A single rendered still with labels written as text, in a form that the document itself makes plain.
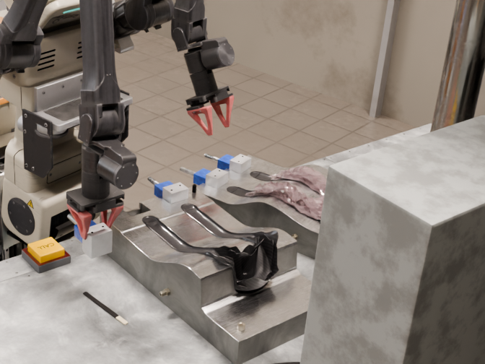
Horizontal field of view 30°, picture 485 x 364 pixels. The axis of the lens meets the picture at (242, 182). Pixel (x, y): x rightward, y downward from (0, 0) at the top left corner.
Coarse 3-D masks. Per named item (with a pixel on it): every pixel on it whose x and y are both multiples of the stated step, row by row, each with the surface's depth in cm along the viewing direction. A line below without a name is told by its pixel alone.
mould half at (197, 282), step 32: (192, 192) 217; (128, 224) 201; (192, 224) 205; (224, 224) 206; (128, 256) 198; (160, 256) 192; (192, 256) 186; (288, 256) 193; (160, 288) 191; (192, 288) 181; (224, 288) 183; (288, 288) 190; (192, 320) 184; (224, 320) 178; (256, 320) 179; (288, 320) 181; (224, 352) 178; (256, 352) 178
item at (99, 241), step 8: (72, 216) 192; (96, 224) 189; (104, 224) 187; (88, 232) 184; (96, 232) 184; (104, 232) 184; (112, 232) 185; (80, 240) 187; (88, 240) 184; (96, 240) 184; (104, 240) 185; (112, 240) 186; (88, 248) 185; (96, 248) 184; (104, 248) 186; (96, 256) 185
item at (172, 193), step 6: (150, 180) 220; (156, 186) 215; (162, 186) 215; (168, 186) 213; (174, 186) 213; (180, 186) 213; (156, 192) 216; (162, 192) 213; (168, 192) 211; (174, 192) 210; (180, 192) 212; (186, 192) 213; (168, 198) 211; (174, 198) 211; (180, 198) 212; (186, 198) 214
